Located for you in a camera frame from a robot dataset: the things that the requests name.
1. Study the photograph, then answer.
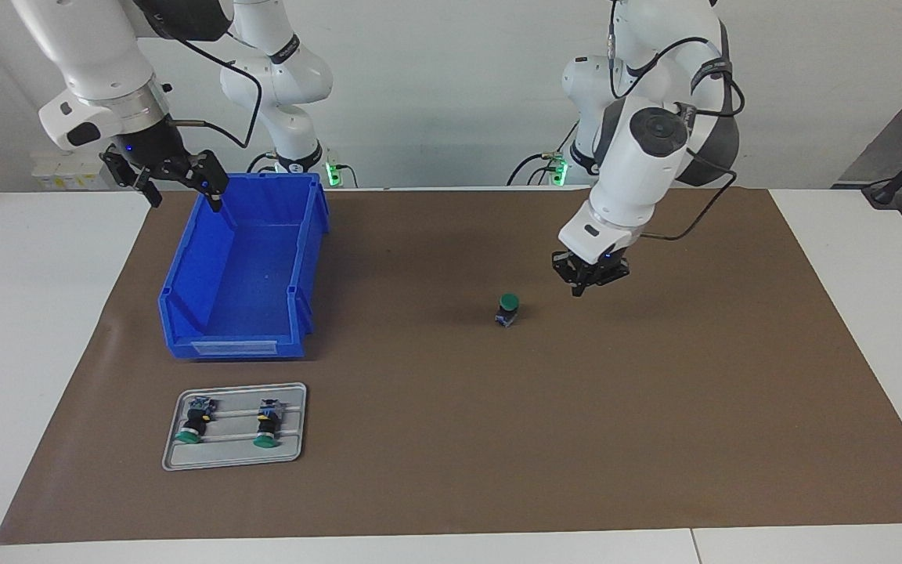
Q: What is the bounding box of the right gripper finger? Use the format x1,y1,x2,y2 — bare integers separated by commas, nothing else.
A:
165,150,230,212
100,147,164,208

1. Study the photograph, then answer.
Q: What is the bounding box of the white box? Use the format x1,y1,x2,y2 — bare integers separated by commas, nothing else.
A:
31,151,115,191

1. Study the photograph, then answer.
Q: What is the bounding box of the green lit control box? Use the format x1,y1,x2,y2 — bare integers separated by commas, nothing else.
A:
322,145,358,189
541,151,571,186

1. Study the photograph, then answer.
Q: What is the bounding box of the blue plastic storage bin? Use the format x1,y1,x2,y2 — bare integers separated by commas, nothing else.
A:
158,172,331,360

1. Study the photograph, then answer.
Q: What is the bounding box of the brown table mat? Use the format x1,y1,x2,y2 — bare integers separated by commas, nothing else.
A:
0,186,902,545

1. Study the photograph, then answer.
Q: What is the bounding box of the grey metal tray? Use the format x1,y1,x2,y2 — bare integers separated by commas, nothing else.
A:
162,382,308,472

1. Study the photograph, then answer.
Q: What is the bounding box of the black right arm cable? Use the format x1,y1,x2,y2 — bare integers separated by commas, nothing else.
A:
165,31,264,150

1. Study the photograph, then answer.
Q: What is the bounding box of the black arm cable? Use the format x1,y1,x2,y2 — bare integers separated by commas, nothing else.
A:
608,0,745,242
165,31,264,150

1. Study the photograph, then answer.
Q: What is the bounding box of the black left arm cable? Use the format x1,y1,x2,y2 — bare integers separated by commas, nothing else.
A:
608,0,745,242

